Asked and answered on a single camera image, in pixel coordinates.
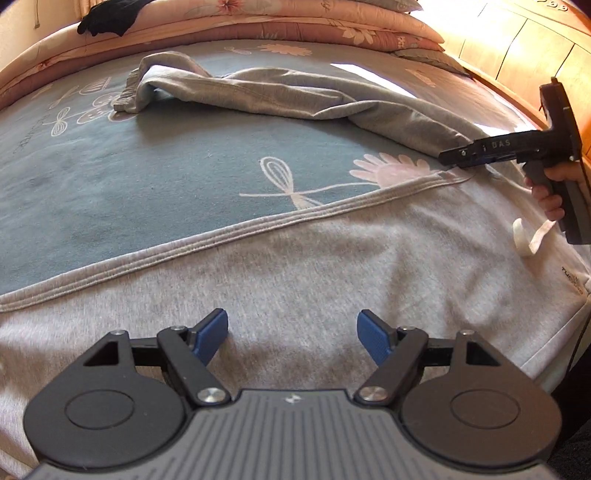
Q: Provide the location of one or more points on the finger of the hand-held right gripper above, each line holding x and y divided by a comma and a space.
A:
461, 154

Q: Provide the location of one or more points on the wooden headboard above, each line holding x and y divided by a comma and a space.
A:
508, 41

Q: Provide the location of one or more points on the person's right hand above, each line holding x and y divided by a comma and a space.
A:
549, 198

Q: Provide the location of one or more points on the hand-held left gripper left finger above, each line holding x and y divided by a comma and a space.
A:
210, 334

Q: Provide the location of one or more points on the black garment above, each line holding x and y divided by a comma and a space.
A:
111, 18

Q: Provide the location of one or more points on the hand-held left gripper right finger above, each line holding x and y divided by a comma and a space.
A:
376, 339

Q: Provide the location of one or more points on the grey sweatpants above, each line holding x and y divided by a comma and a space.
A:
323, 277

